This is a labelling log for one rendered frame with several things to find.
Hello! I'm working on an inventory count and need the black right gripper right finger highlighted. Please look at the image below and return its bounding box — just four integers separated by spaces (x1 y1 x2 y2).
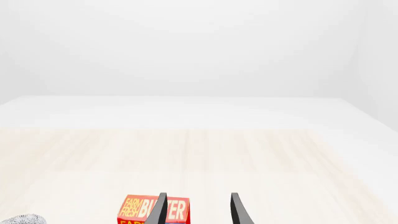
230 192 256 224

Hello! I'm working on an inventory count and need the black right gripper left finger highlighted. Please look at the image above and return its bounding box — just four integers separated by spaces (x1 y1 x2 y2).
144 192 168 224

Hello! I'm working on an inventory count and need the patterned black and white bowl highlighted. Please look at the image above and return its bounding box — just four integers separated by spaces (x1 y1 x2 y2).
0 213 48 224

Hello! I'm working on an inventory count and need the red butter box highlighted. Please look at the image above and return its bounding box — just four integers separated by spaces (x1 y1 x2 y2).
117 194 191 224

